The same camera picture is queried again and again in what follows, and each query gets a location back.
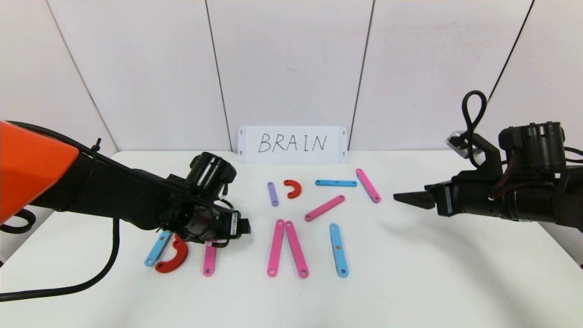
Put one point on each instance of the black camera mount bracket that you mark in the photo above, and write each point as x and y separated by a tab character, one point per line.
492	155

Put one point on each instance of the red curved C piece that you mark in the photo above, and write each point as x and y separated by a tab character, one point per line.
180	260
298	187

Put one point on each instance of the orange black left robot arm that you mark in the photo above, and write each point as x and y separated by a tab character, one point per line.
41	164

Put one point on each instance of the cyan flat bar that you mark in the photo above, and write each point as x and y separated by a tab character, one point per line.
325	182
336	237
155	253

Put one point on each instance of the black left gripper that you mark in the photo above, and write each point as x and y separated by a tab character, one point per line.
235	224

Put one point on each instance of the pink bar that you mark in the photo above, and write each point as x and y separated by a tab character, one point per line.
276	248
368	185
209	262
296	248
324	208

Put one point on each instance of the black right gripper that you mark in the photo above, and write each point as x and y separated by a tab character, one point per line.
445	199

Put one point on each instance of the white sign reading BRAIN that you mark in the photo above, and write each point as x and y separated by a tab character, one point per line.
332	157

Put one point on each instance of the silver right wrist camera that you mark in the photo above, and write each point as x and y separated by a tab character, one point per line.
455	141

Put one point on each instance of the short purple flat bar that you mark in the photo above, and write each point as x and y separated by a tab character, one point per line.
272	193

